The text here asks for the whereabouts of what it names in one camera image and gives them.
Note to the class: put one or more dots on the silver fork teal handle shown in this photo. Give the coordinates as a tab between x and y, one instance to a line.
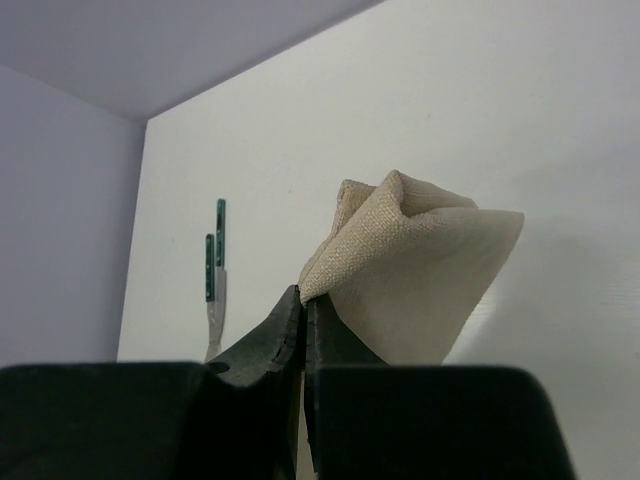
212	297

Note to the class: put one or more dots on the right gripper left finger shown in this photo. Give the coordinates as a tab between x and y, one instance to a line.
233	417

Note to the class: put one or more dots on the beige cloth napkin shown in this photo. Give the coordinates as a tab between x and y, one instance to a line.
406	263

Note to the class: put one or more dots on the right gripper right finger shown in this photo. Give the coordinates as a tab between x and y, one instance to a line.
367	419

